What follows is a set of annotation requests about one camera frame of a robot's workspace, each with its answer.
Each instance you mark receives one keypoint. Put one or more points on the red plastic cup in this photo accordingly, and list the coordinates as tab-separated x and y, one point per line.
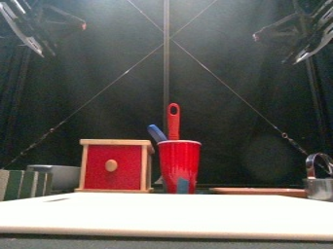
179	165

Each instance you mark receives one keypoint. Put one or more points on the vertical metal frame pole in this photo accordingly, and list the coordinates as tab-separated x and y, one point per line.
166	64

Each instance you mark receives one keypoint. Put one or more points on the pink square plate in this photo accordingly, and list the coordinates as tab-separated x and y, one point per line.
259	192

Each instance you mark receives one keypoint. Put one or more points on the white cutting board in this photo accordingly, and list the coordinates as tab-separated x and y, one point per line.
168	214

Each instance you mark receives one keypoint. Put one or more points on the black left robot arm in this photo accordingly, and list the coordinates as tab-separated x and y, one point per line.
60	21

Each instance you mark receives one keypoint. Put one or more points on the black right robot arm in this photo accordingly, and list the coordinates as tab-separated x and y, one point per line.
281	29

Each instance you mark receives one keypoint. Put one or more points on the wooden box with red front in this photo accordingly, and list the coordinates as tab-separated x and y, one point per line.
113	167

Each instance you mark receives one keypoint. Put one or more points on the blue plastic utensil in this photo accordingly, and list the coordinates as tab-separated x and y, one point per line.
156	133

